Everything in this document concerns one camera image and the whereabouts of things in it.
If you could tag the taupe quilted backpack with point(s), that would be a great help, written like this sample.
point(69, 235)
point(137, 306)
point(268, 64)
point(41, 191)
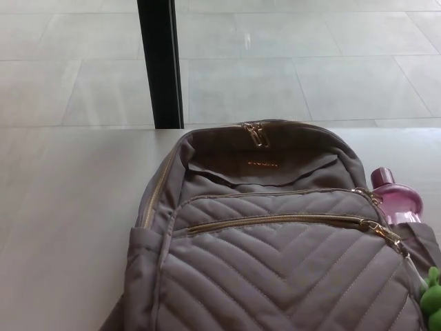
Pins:
point(262, 262)

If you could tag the pink plastic water bottle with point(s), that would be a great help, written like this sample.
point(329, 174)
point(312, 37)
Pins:
point(399, 200)

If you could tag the black window frame post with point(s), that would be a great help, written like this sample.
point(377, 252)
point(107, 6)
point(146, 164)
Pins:
point(160, 69)

